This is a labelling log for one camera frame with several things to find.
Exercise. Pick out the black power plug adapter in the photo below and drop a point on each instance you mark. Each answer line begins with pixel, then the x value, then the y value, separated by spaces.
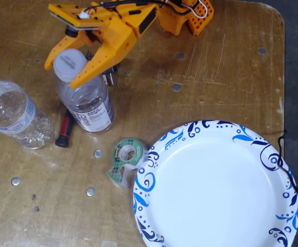
pixel 110 79

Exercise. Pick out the crinkled clear water bottle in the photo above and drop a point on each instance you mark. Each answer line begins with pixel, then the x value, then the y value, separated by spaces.
pixel 15 115

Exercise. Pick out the green clear tape dispenser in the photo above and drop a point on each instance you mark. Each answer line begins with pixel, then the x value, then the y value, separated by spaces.
pixel 138 154

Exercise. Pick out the round silver metal disc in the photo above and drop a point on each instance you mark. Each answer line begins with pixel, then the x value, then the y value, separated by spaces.
pixel 262 51
pixel 180 55
pixel 90 191
pixel 15 180
pixel 98 153
pixel 176 87

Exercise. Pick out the blue floral paper plate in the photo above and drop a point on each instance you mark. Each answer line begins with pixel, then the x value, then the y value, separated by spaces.
pixel 215 185

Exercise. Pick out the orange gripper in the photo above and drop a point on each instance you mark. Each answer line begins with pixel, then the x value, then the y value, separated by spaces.
pixel 115 40

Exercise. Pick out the labelled clear plastic bottle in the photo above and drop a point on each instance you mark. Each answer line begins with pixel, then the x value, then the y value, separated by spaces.
pixel 92 113

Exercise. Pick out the red black screwdriver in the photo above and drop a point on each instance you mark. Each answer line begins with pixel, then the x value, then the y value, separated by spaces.
pixel 65 128

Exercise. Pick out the wrist camera on orange mount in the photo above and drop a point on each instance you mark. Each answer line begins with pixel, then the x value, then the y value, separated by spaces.
pixel 76 18

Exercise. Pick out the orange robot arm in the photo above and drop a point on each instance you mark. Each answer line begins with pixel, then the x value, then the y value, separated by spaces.
pixel 174 23

